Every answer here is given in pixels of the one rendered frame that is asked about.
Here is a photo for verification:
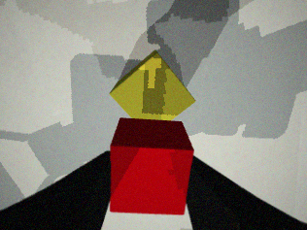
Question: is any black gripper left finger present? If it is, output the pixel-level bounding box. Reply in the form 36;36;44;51
0;150;111;230

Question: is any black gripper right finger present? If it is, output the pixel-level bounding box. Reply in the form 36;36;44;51
187;156;307;230

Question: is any red cube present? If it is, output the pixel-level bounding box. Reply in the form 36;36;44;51
110;117;194;214

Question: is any yellow cube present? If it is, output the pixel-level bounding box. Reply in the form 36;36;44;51
110;49;196;120

